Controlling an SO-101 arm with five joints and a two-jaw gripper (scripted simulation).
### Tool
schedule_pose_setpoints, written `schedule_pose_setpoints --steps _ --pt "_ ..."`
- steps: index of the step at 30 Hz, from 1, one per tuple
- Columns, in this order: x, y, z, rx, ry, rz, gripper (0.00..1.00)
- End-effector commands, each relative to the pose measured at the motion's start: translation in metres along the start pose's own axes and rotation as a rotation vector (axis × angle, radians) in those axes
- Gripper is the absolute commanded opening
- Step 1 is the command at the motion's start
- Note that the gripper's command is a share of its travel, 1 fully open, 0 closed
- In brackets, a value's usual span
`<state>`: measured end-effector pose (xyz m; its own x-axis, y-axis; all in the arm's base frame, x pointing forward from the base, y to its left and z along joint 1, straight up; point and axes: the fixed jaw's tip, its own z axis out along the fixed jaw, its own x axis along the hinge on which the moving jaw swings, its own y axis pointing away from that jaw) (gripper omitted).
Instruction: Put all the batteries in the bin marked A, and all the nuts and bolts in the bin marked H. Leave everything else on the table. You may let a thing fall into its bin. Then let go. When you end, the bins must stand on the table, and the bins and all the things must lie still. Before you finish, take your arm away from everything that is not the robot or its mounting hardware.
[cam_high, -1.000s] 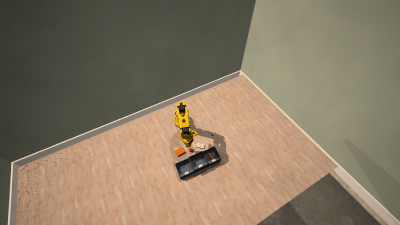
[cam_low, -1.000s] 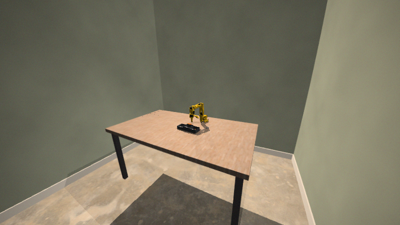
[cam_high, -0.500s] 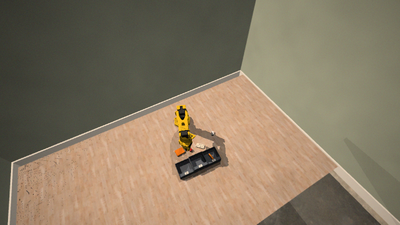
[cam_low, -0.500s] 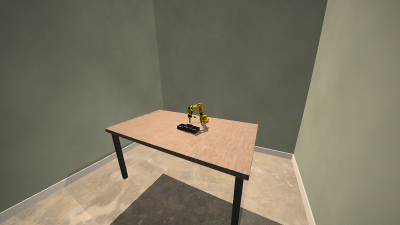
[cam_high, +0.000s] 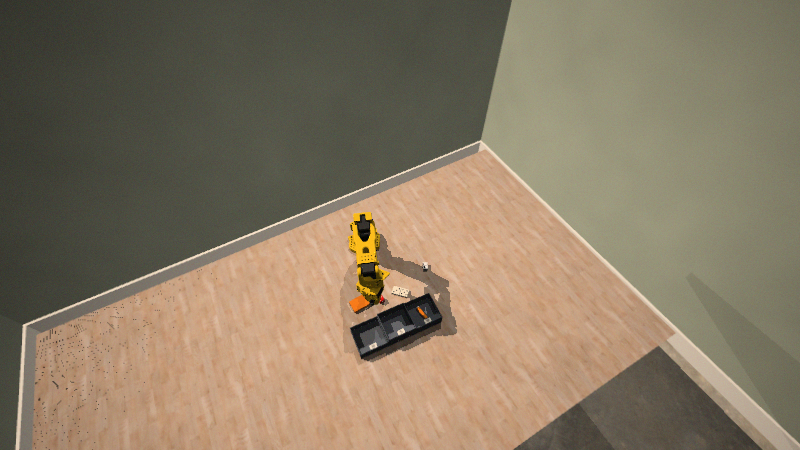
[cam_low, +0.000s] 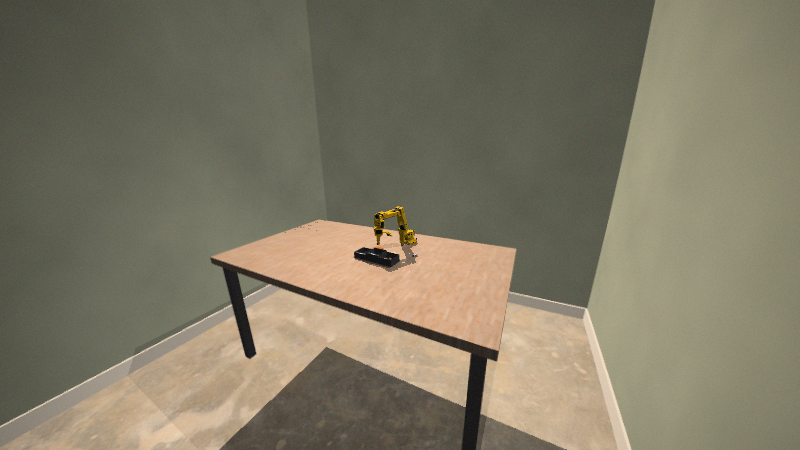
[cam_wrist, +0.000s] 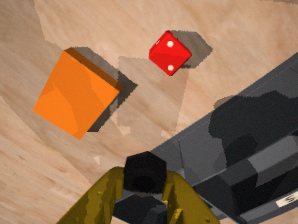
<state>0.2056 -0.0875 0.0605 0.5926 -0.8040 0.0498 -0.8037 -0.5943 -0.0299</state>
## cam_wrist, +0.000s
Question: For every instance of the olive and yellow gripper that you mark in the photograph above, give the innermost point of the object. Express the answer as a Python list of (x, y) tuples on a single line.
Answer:
[(96, 205)]

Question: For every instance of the grey bin with label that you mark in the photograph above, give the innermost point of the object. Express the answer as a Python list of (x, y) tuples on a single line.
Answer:
[(237, 135)]

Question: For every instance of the red die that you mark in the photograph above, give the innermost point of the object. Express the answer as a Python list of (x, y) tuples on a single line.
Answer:
[(169, 53)]

